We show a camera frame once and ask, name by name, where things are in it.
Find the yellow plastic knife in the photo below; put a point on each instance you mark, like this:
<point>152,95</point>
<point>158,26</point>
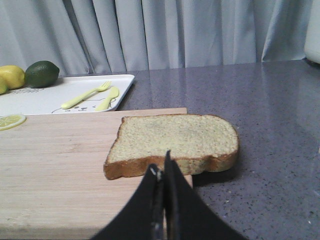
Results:
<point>113,93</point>

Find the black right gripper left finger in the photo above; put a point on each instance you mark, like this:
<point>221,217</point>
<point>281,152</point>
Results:
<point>142,217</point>

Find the yellow lemon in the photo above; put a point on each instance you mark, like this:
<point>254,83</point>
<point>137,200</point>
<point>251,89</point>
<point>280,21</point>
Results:
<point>3,86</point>
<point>13,75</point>

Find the white bear tray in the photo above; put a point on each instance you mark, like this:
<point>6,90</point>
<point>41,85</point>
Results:
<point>45,101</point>

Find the yellow plastic fork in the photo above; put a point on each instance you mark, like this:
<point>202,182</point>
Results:
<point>74,101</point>

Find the lemon slice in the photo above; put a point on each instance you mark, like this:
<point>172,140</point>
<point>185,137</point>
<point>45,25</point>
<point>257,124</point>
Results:
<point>11,121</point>

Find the green lime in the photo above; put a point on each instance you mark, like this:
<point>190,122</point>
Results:
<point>41,74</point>

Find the bread slice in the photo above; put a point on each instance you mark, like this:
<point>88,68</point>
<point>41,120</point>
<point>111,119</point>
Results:
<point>198,143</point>

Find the grey curtain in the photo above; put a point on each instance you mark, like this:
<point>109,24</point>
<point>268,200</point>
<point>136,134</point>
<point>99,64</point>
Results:
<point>103,36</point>

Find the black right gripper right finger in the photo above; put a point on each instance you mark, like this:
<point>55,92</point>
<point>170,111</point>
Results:
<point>187,216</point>

